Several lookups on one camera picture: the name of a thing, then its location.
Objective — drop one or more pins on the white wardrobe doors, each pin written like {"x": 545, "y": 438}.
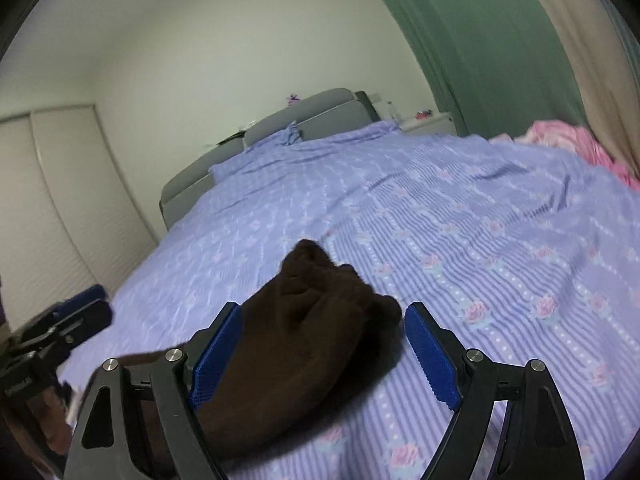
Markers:
{"x": 60, "y": 195}

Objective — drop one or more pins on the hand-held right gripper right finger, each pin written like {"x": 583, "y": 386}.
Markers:
{"x": 434, "y": 360}

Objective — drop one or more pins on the white bedside table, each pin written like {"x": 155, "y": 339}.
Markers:
{"x": 430, "y": 123}

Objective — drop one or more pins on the purple pillow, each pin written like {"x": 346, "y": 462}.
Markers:
{"x": 265, "y": 157}

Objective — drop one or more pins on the small purple toy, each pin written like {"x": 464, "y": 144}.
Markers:
{"x": 293, "y": 98}

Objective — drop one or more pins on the beige curtain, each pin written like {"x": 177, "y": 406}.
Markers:
{"x": 590, "y": 45}

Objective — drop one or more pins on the green curtain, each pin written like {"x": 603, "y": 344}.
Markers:
{"x": 465, "y": 35}

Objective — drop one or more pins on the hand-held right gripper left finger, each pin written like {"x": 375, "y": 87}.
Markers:
{"x": 216, "y": 356}

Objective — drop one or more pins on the dark brown pants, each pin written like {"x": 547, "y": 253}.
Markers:
{"x": 295, "y": 355}

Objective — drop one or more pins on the purple floral bed sheet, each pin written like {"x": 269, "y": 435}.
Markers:
{"x": 400, "y": 260}

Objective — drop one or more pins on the clear bottle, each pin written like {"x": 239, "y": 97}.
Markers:
{"x": 389, "y": 110}

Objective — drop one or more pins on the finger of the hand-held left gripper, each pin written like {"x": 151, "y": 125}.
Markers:
{"x": 80, "y": 312}

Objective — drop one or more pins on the grey upholstered headboard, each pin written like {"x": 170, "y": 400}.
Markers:
{"x": 280, "y": 130}

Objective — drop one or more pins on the pink blanket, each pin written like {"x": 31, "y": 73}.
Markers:
{"x": 580, "y": 142}

